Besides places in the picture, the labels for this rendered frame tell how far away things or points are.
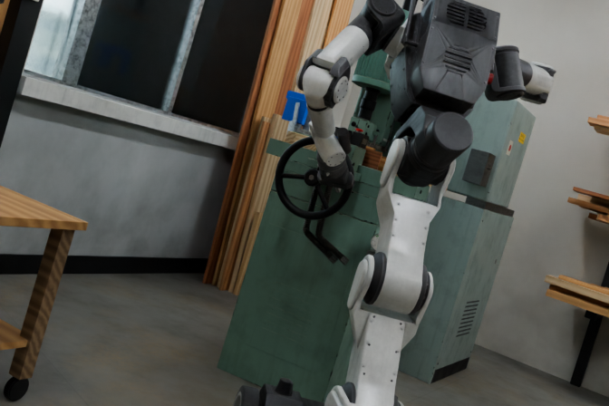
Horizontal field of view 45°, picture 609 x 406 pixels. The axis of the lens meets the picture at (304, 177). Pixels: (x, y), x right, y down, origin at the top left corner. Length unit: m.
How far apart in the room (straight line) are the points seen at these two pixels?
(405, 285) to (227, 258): 2.36
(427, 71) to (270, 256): 1.08
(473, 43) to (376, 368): 0.91
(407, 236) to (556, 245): 3.04
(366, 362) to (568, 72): 3.47
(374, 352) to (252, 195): 2.37
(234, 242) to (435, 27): 2.41
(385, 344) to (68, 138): 1.97
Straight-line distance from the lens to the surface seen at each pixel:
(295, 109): 3.70
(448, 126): 1.93
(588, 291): 4.48
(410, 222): 2.03
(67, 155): 3.51
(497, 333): 5.09
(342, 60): 2.06
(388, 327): 2.01
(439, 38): 2.09
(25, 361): 2.21
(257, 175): 4.21
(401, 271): 1.97
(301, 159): 2.78
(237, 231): 4.21
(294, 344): 2.79
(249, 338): 2.86
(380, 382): 1.99
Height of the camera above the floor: 0.89
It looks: 2 degrees down
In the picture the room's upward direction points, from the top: 17 degrees clockwise
